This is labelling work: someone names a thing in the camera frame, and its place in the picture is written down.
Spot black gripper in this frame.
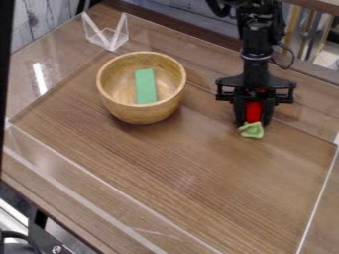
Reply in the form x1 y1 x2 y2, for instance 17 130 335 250
215 74 296 126

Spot red plush strawberry green leaves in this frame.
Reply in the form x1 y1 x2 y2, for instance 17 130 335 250
239 100 264 139

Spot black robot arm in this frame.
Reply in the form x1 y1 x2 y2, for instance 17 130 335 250
206 0 296 127

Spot green rectangular block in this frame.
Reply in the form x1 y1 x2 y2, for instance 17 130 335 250
135 68 158 104

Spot wooden bowl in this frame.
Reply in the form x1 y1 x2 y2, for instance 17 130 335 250
96 51 187 124

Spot clear acrylic stand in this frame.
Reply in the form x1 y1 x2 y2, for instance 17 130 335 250
81 12 128 52

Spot gold metal chair frame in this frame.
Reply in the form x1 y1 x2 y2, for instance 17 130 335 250
282 0 339 63

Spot black table leg bracket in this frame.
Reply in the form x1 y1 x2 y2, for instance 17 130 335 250
28 208 76 254

